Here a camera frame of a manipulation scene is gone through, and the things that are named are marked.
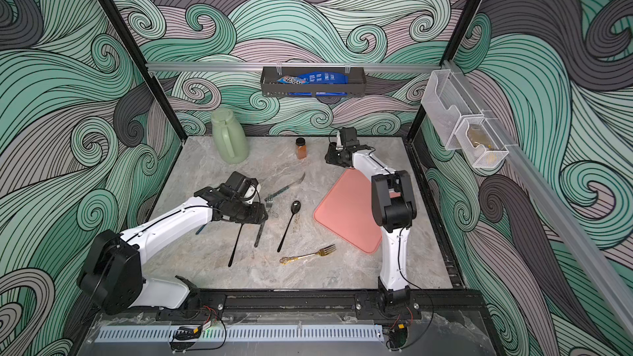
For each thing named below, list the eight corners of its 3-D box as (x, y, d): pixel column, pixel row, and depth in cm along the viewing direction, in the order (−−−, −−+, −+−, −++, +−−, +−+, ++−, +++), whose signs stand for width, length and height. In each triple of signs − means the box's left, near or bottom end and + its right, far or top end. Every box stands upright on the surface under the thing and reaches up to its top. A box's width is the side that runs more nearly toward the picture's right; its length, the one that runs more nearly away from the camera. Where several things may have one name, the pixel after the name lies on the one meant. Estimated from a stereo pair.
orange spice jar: (299, 160, 113) (298, 147, 106) (295, 152, 116) (294, 138, 109) (307, 158, 114) (307, 144, 107) (303, 150, 117) (303, 136, 110)
